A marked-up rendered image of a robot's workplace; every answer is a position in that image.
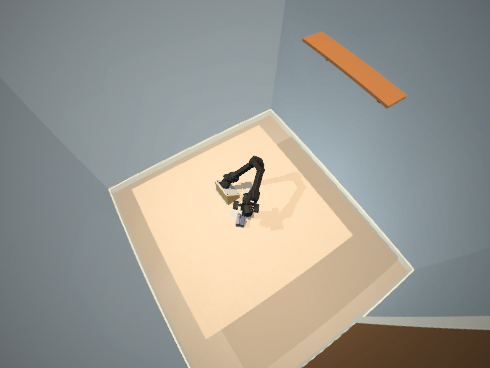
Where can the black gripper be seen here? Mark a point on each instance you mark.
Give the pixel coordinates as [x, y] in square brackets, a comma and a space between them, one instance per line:
[236, 204]

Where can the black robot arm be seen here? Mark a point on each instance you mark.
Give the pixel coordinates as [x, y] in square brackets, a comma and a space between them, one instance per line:
[254, 193]

